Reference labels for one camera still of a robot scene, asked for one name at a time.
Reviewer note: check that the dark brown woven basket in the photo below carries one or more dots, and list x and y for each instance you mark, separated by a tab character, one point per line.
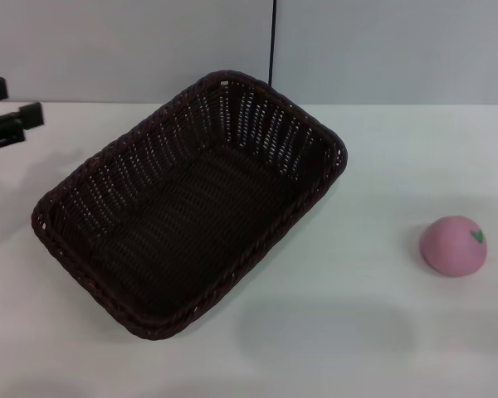
191	215

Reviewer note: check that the pink peach toy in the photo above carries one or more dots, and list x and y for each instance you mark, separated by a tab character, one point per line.
448	248

